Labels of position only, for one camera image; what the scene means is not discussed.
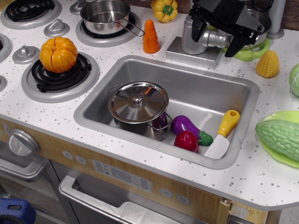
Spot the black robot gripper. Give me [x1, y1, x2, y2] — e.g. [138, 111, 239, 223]
[187, 0, 267, 61]

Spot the silver faucet lever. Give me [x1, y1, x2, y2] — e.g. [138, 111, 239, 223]
[202, 29, 231, 48]

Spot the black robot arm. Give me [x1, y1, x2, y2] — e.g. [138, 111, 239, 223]
[189, 0, 274, 57]

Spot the silver toy faucet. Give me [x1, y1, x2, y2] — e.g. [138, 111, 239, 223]
[166, 15, 223, 70]

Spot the light green trivet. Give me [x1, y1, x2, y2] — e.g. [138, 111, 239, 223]
[207, 18, 273, 65]

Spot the steel pan behind faucet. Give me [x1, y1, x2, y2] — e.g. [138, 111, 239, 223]
[223, 5, 274, 52]

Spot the yellow toy corn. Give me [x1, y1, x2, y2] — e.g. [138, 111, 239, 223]
[256, 51, 280, 78]

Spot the yellow toy bell pepper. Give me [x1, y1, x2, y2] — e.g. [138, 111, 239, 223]
[150, 0, 178, 23]

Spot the silver sink basin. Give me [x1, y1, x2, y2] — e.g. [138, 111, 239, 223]
[68, 43, 267, 183]

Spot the orange toy carrot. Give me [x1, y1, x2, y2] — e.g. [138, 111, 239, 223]
[142, 20, 160, 54]

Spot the grey support pole right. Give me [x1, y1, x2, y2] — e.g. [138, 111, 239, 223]
[266, 0, 286, 40]

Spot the back right stove burner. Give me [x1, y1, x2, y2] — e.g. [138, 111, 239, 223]
[75, 12, 144, 48]

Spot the purple toy eggplant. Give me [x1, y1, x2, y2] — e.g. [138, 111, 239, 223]
[170, 115, 213, 147]

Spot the steel pot with lid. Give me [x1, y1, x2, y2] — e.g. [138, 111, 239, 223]
[108, 81, 172, 141]

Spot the red toy tomato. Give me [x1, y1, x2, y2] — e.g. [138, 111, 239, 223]
[174, 131, 199, 153]

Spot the small steel saucepan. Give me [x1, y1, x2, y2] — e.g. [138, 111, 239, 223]
[80, 0, 144, 37]

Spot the green toy bitter gourd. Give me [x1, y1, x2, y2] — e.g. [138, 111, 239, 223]
[255, 119, 299, 162]

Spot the light green plate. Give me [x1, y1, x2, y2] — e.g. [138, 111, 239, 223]
[258, 111, 299, 168]

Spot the silver stove knob back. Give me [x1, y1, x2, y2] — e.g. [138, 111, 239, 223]
[69, 0, 88, 15]

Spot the silver stove knob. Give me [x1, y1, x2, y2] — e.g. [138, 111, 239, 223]
[44, 18, 70, 38]
[69, 0, 88, 15]
[12, 45, 40, 64]

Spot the orange toy pumpkin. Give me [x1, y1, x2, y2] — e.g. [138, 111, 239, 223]
[39, 36, 78, 74]

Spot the silver stove knob middle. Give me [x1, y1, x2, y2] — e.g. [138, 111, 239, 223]
[44, 18, 70, 38]

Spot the front black stove burner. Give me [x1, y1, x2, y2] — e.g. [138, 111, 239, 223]
[21, 53, 99, 103]

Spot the silver stove knob front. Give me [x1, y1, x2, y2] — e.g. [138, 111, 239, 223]
[12, 45, 40, 64]

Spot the back left stove burner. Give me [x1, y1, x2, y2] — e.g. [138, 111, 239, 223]
[0, 0, 62, 30]

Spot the silver oven dial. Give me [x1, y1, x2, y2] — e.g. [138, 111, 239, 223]
[8, 129, 40, 157]

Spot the yellow handled toy knife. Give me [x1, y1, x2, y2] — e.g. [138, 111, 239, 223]
[204, 110, 240, 160]

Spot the silver dishwasher door handle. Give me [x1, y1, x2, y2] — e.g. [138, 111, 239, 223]
[57, 161, 215, 224]

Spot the silver oven door handle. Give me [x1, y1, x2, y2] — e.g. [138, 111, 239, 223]
[0, 158, 50, 182]

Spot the blue clamp with cable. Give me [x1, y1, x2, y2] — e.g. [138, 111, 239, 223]
[0, 198, 36, 224]

